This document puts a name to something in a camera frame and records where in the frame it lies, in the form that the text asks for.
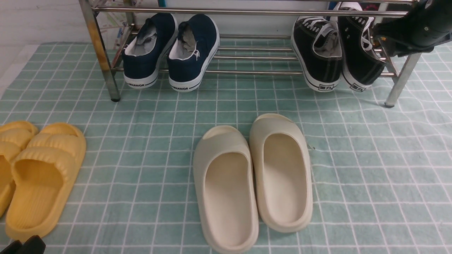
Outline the navy canvas shoe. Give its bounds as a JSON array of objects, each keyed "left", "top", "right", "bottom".
[
  {"left": 122, "top": 13, "right": 178, "bottom": 89},
  {"left": 167, "top": 13, "right": 220, "bottom": 92}
]

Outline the cream slide slipper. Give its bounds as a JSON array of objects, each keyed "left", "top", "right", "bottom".
[
  {"left": 193, "top": 125, "right": 259, "bottom": 254},
  {"left": 249, "top": 114, "right": 313, "bottom": 233}
]

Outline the metal shoe rack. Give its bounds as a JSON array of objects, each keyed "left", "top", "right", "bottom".
[{"left": 79, "top": 0, "right": 421, "bottom": 108}]

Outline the black canvas sneaker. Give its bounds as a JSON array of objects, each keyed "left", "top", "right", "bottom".
[
  {"left": 291, "top": 16, "right": 343, "bottom": 93},
  {"left": 334, "top": 16, "right": 385, "bottom": 92}
]

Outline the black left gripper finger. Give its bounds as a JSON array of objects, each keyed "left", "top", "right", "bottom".
[{"left": 0, "top": 241, "right": 22, "bottom": 254}]

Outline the right navy canvas shoe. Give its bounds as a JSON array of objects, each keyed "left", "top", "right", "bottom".
[{"left": 167, "top": 13, "right": 220, "bottom": 92}]

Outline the right yellow slide slipper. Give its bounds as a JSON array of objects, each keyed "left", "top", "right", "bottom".
[{"left": 5, "top": 122, "right": 86, "bottom": 241}]

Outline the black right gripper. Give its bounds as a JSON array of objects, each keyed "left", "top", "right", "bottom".
[{"left": 373, "top": 0, "right": 452, "bottom": 57}]

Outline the yellow slide slipper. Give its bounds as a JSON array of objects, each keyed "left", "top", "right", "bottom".
[
  {"left": 5, "top": 122, "right": 86, "bottom": 241},
  {"left": 0, "top": 121, "right": 38, "bottom": 216}
]

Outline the left cream slide slipper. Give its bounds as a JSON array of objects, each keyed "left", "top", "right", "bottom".
[{"left": 193, "top": 125, "right": 259, "bottom": 254}]

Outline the right cream slide slipper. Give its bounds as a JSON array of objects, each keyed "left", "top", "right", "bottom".
[{"left": 249, "top": 114, "right": 313, "bottom": 233}]

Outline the green checkered cloth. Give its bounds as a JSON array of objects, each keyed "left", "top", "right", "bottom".
[{"left": 1, "top": 42, "right": 451, "bottom": 254}]

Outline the left navy canvas shoe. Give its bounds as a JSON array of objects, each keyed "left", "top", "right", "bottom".
[{"left": 122, "top": 13, "right": 178, "bottom": 89}]

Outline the left yellow slide slipper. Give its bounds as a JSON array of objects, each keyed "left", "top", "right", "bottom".
[{"left": 0, "top": 121, "right": 38, "bottom": 216}]

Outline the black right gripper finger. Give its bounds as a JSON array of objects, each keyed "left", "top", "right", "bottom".
[{"left": 16, "top": 235, "right": 46, "bottom": 254}]

